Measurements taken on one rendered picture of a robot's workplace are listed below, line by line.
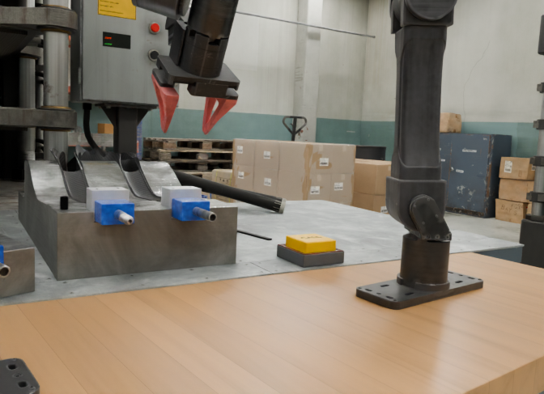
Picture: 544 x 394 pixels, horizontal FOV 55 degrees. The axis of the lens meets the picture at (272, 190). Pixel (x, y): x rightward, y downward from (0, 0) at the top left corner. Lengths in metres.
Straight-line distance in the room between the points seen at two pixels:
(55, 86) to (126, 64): 0.27
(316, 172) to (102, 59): 3.21
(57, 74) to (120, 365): 1.07
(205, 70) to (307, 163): 3.86
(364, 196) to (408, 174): 4.65
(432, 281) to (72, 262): 0.47
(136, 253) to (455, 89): 7.97
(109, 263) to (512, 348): 0.50
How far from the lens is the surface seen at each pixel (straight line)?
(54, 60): 1.48
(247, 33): 8.64
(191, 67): 0.72
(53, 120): 1.45
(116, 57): 1.64
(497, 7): 8.38
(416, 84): 0.71
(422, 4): 0.70
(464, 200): 7.71
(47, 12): 1.47
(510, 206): 7.46
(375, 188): 5.25
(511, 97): 7.99
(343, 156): 4.81
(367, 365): 0.51
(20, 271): 0.70
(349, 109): 9.76
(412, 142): 0.70
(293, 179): 4.66
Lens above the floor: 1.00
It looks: 6 degrees down
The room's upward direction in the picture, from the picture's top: 3 degrees clockwise
